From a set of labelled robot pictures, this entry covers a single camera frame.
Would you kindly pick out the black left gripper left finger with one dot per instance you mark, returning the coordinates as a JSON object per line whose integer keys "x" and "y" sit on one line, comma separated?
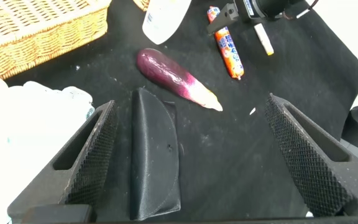
{"x": 82, "y": 174}

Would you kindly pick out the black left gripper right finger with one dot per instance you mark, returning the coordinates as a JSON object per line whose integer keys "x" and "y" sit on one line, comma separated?
{"x": 315, "y": 168}

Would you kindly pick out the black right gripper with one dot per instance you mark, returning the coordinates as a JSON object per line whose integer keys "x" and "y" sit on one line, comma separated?
{"x": 248, "y": 9}

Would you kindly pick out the orange sausage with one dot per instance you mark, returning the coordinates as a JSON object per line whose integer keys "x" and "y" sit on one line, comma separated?
{"x": 232, "y": 56}

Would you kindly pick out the white marker with yellow cap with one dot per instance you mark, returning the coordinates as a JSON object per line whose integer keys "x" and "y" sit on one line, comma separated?
{"x": 264, "y": 39}

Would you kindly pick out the white bottle with blue cap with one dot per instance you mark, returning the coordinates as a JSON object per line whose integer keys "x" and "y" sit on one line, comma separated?
{"x": 163, "y": 21}

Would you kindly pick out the purple eggplant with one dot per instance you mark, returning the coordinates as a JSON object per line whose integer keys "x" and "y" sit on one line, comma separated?
{"x": 166, "y": 71}

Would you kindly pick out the rectangular wicker basket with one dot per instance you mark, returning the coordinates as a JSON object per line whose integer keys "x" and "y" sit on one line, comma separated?
{"x": 141, "y": 3}
{"x": 26, "y": 31}

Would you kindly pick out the black leather glasses case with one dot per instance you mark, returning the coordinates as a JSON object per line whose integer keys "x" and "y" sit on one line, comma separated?
{"x": 154, "y": 155}

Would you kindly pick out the light blue bath pouf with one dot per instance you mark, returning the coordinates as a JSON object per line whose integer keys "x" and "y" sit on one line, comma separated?
{"x": 17, "y": 124}

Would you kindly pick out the black tablecloth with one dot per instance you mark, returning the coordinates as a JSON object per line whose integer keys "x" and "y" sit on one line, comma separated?
{"x": 228, "y": 140}

